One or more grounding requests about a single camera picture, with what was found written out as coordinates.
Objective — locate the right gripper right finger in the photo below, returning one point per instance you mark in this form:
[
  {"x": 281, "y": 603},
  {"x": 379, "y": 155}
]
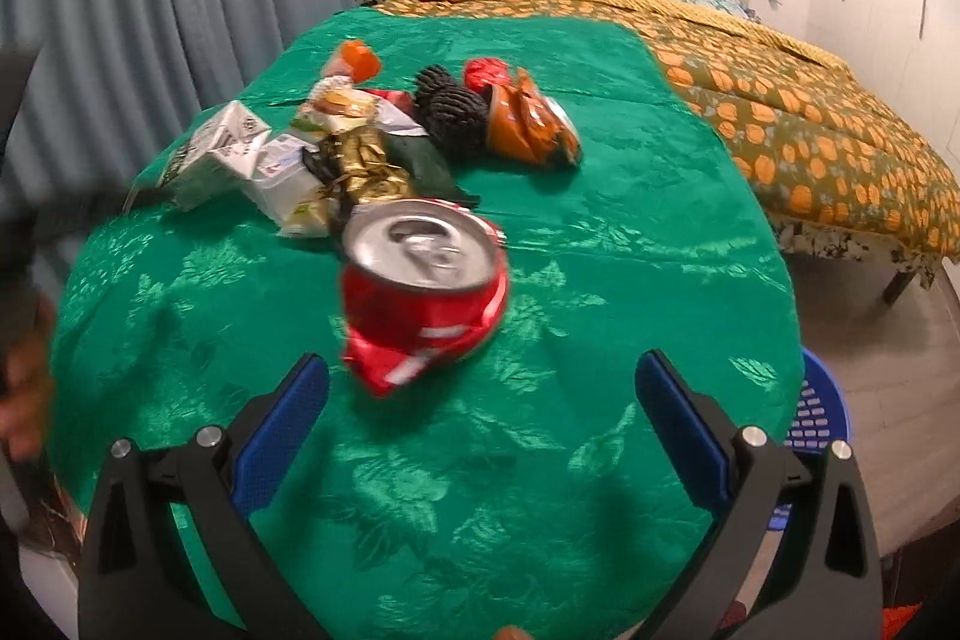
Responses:
[{"x": 825, "y": 580}]

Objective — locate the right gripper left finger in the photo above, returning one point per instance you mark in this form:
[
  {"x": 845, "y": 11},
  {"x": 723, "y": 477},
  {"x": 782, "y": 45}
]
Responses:
[{"x": 137, "y": 581}]

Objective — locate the crushed red soda can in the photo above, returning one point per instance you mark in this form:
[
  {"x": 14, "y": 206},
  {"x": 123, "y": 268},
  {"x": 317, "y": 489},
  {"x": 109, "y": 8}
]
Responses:
[{"x": 425, "y": 283}]

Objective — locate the white carton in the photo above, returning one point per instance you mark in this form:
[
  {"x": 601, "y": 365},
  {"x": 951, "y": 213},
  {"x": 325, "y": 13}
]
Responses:
[{"x": 233, "y": 149}]

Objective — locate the orange snack bag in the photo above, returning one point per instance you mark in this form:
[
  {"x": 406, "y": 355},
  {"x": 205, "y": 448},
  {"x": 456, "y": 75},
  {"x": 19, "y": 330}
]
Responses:
[{"x": 526, "y": 126}]

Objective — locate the gold foil wrapper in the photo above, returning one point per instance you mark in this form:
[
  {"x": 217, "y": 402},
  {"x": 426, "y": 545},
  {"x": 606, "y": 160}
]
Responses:
[{"x": 353, "y": 169}]

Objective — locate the black knitted item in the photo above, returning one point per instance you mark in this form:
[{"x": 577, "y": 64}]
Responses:
[{"x": 455, "y": 118}]

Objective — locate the burger print snack wrapper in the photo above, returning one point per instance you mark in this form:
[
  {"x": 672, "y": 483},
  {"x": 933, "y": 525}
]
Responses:
[{"x": 335, "y": 105}]

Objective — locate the red knotted plastic bag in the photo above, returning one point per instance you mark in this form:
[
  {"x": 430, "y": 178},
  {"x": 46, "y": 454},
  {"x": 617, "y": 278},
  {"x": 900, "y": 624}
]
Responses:
[{"x": 481, "y": 73}]

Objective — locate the blue plastic trash basket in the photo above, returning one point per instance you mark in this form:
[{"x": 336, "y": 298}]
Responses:
[{"x": 822, "y": 414}]

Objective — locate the person left hand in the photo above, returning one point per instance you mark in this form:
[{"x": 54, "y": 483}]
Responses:
[{"x": 25, "y": 415}]

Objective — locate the green satin tablecloth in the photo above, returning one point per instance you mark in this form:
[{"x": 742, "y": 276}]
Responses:
[{"x": 482, "y": 460}]

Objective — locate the orange floral bed quilt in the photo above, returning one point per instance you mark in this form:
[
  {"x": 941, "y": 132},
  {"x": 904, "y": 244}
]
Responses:
[{"x": 837, "y": 172}]

